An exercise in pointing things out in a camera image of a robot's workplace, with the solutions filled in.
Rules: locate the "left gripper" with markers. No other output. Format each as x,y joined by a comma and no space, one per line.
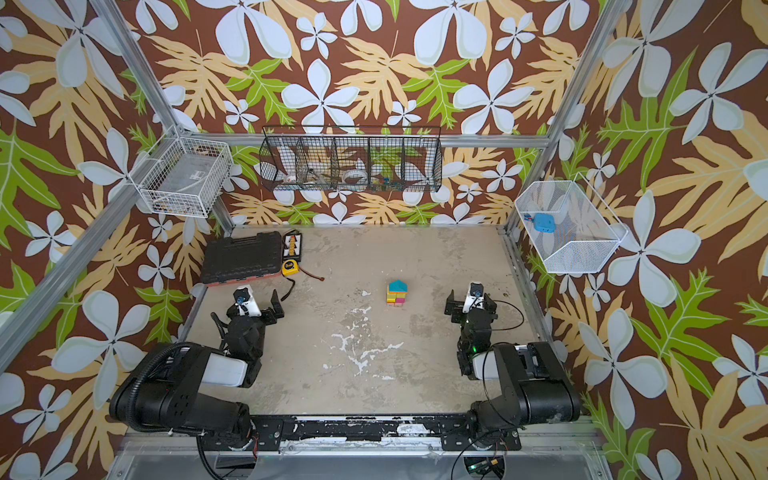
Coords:
277,312

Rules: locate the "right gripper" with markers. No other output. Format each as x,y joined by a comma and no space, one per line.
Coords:
470,311

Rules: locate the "teal wood block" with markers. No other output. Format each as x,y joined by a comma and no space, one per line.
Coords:
397,287

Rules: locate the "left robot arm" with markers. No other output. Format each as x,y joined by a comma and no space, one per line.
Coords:
162,393

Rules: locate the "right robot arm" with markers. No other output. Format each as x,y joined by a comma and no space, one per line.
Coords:
523,384

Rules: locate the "yellow tape measure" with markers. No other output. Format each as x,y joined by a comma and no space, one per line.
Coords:
290,267

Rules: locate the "black and red tool case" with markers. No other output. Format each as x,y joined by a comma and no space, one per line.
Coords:
229,260

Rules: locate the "blue object in basket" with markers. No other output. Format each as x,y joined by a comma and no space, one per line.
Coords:
541,222

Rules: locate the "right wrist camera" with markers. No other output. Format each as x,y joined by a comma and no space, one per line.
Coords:
474,298

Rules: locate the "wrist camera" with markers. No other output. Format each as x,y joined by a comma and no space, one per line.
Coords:
245,303
474,298

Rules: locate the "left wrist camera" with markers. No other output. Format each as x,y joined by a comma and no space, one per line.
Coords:
245,303

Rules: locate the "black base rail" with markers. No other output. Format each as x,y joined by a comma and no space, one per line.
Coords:
443,432

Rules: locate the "white wire basket right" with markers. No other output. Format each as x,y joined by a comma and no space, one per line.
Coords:
588,231

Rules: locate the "white wire basket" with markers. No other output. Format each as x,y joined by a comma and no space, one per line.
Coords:
184,176
588,231

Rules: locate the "black wire basket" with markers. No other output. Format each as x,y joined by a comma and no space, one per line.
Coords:
353,158

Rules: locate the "white wire basket left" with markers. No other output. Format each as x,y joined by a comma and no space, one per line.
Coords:
184,176

